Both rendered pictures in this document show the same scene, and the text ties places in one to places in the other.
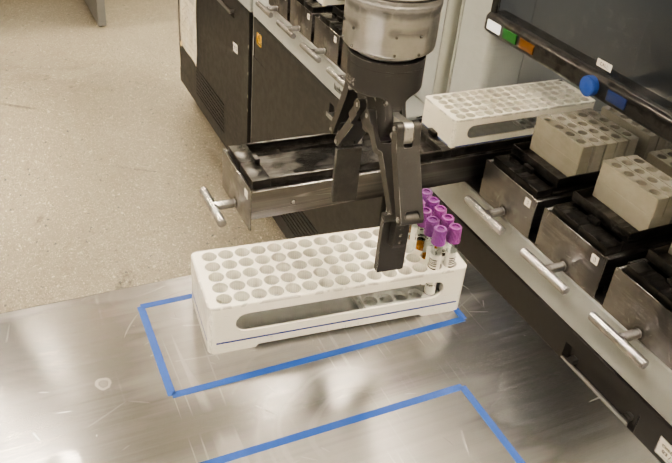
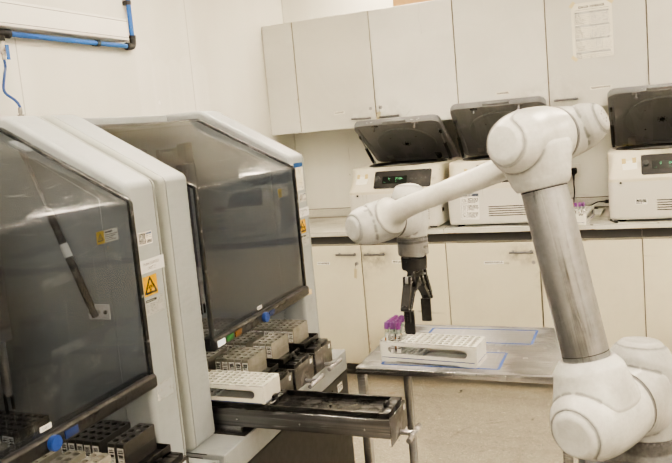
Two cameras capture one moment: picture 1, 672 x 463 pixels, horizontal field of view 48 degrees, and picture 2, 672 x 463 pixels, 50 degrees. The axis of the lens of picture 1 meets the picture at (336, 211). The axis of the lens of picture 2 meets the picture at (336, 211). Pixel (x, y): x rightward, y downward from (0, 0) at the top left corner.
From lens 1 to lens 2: 260 cm
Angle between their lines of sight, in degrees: 118
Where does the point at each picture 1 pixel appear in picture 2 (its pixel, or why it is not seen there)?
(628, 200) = (281, 346)
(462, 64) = (197, 395)
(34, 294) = not seen: outside the picture
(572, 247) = (305, 368)
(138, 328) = (504, 365)
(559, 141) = (258, 358)
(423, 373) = not seen: hidden behind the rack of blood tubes
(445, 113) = (274, 377)
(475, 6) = (193, 352)
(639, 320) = (323, 359)
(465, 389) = not seen: hidden behind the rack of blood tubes
